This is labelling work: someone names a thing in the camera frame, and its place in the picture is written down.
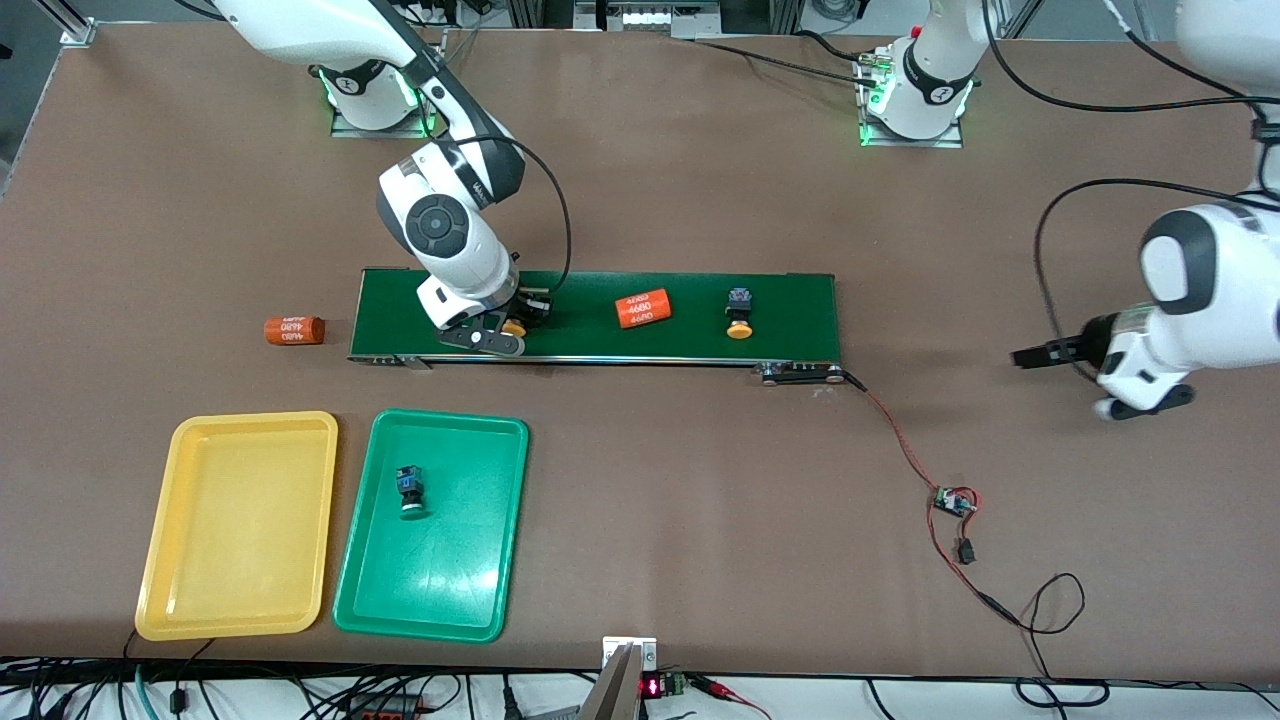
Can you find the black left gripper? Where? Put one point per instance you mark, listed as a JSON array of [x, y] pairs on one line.
[[1092, 338]]

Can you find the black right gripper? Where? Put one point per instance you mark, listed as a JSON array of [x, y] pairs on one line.
[[529, 306]]

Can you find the orange cylinder marked 4680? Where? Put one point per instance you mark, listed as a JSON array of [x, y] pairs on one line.
[[294, 331], [643, 310]]

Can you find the green mushroom push button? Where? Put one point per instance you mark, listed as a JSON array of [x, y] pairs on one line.
[[410, 490]]

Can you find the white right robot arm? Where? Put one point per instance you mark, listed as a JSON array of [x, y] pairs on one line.
[[450, 230]]

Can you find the green conveyor belt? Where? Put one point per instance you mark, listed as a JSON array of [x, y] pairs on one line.
[[590, 340]]

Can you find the small green circuit board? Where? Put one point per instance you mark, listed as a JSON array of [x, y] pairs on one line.
[[950, 500]]

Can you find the green plastic tray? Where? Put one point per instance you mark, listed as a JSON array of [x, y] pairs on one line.
[[460, 560]]

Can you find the white light box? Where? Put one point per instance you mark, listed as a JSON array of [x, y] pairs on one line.
[[645, 18]]

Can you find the yellow plastic tray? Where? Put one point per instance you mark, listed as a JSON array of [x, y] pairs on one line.
[[235, 525]]

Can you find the grey metal bar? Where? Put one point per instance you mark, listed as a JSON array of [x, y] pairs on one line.
[[615, 695]]

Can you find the red digit display module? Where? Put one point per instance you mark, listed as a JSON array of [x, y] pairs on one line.
[[655, 686]]

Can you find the red clip lead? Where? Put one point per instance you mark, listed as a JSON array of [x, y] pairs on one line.
[[715, 687]]

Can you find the orange power strip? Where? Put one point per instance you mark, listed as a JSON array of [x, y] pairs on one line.
[[385, 708]]

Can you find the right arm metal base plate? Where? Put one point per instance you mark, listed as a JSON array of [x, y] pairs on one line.
[[370, 131]]

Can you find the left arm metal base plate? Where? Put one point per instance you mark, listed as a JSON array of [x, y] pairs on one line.
[[915, 142]]

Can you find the silver mounting bracket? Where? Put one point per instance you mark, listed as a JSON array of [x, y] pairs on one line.
[[630, 645]]

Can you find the aluminium corner bracket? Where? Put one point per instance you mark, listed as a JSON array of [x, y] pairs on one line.
[[78, 32]]

